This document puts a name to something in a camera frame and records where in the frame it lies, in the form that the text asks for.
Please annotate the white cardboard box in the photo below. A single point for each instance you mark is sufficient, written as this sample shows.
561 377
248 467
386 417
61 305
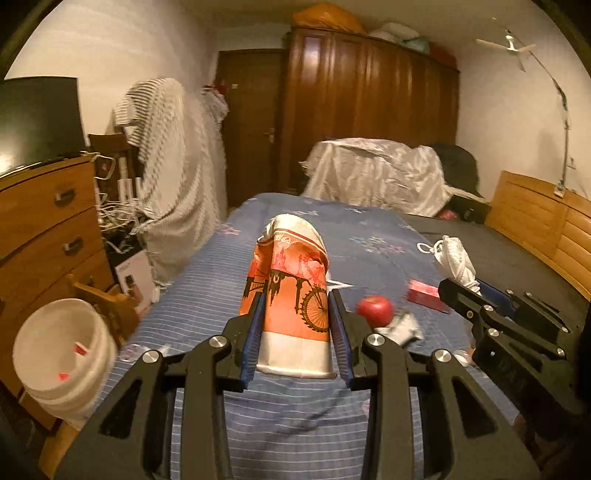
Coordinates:
134 281

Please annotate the pale green bundle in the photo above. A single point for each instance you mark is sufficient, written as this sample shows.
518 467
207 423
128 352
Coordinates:
417 45

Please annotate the black white crumpled wrapper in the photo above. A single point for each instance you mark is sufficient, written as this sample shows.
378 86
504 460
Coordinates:
401 330

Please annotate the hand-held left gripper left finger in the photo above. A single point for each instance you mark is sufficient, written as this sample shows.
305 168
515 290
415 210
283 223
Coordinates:
251 341

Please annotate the black flat screen television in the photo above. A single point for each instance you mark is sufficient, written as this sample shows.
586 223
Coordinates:
37 120

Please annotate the orange bundle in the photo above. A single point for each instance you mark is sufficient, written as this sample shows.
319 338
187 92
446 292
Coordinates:
330 18

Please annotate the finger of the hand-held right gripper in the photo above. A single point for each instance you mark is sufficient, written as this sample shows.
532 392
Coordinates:
531 309
471 309

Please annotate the white plastic bag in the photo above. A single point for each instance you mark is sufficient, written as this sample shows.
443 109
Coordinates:
452 261

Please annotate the white bundle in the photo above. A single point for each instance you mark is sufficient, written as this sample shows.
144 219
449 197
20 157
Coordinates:
392 31

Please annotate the red apple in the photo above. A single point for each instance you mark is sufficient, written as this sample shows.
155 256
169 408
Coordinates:
374 311

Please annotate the white ceiling fan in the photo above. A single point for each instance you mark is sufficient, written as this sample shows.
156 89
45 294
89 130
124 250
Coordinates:
508 45

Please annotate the orange printed paper cup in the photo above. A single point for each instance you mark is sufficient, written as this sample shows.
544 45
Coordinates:
291 286

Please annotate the small wooden stool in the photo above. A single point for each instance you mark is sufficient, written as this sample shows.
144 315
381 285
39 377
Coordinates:
115 304

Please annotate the white hanging garment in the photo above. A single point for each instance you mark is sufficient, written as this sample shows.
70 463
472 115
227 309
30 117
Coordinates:
217 104

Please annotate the red flat box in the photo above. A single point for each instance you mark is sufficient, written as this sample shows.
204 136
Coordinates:
427 293

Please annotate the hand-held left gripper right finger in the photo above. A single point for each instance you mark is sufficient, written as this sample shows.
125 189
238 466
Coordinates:
340 341

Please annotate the dark grey bed sheet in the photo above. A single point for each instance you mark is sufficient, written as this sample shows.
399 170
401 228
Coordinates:
508 249

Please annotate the dark wooden door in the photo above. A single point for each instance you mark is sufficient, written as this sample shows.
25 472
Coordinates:
251 115

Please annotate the dark wooden wardrobe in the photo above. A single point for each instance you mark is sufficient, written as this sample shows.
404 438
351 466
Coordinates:
369 92

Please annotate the wooden bed headboard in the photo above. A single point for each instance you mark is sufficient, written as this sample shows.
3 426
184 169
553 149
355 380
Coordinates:
545 217

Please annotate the wooden chair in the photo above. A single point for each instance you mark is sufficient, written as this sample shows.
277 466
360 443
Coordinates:
108 143

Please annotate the white striped draped cloth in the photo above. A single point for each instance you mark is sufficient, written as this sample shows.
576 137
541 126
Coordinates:
175 184

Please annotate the wooden drawer dresser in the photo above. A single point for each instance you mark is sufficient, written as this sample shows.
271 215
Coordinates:
41 221

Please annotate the white plastic bucket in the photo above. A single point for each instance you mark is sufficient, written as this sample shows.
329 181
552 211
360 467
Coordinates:
55 346

